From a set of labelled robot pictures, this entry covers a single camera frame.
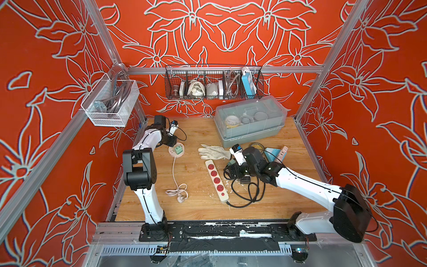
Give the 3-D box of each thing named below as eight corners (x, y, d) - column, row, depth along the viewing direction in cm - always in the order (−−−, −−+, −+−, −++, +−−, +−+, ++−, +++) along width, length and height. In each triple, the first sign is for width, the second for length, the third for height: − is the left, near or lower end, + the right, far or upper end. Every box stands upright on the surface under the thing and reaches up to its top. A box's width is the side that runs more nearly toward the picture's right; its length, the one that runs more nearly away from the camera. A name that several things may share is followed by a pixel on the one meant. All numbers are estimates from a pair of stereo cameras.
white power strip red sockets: (221, 203, 83) (221, 201, 81) (204, 163, 98) (204, 160, 96) (229, 200, 84) (229, 198, 82) (211, 160, 99) (211, 158, 97)
